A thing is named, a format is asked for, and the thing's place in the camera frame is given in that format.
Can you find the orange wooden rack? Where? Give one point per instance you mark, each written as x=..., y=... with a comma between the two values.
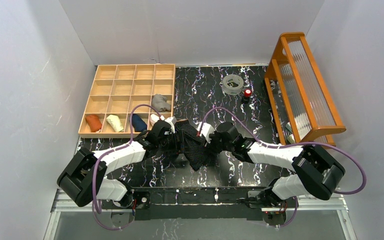
x=302, y=107

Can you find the black striped underwear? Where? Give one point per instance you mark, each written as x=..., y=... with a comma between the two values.
x=193, y=147

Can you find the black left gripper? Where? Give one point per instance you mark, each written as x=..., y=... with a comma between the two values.
x=171, y=139

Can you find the rolled orange underwear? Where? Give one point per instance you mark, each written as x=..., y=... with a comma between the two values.
x=93, y=122

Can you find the rolled white underwear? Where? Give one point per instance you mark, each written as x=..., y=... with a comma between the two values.
x=153, y=118

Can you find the rolled cream underwear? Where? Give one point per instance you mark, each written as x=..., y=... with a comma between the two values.
x=115, y=122

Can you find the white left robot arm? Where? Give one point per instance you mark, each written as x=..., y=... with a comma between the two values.
x=84, y=178

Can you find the clear tape roll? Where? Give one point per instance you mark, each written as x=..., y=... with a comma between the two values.
x=232, y=84

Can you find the wooden compartment tray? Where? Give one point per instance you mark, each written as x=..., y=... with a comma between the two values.
x=122, y=89

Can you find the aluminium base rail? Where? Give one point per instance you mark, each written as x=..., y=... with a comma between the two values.
x=205, y=213

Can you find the grey beige underwear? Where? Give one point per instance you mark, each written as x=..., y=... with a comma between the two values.
x=160, y=103

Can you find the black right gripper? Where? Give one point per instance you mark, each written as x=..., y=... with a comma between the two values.
x=208, y=144

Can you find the red small cap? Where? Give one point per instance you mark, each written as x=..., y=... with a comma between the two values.
x=247, y=93

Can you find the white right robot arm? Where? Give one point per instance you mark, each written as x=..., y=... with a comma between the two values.
x=315, y=171

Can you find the rolled blue underwear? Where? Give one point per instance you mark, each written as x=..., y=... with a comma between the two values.
x=138, y=124

